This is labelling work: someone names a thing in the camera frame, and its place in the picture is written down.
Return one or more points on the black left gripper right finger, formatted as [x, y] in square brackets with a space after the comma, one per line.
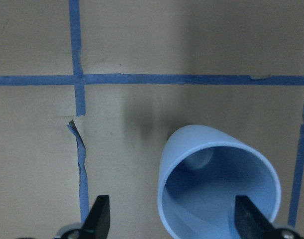
[249, 222]

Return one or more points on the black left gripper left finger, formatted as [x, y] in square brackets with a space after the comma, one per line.
[97, 223]

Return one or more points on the light blue cup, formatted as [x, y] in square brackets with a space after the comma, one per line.
[202, 170]

